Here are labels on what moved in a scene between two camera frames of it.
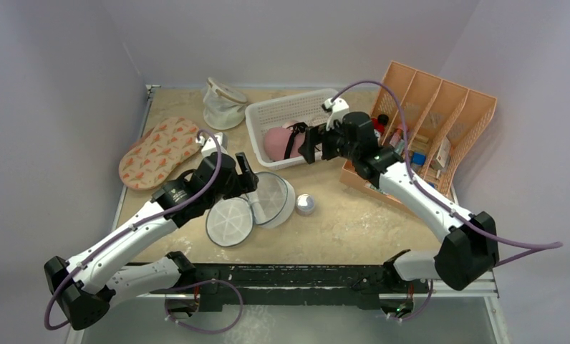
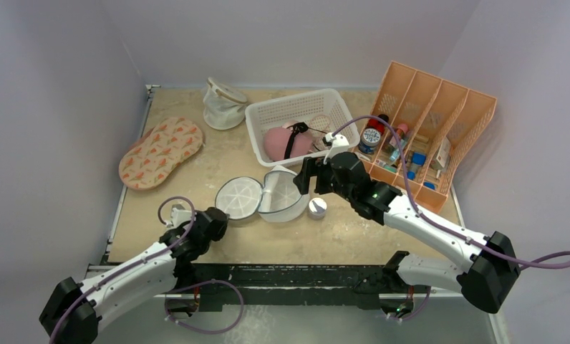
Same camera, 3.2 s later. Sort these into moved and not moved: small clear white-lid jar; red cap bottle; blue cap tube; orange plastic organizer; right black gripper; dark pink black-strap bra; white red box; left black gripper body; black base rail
Moved: small clear white-lid jar; right black gripper; left black gripper body
Not moved: dark pink black-strap bra; white red box; orange plastic organizer; red cap bottle; black base rail; blue cap tube
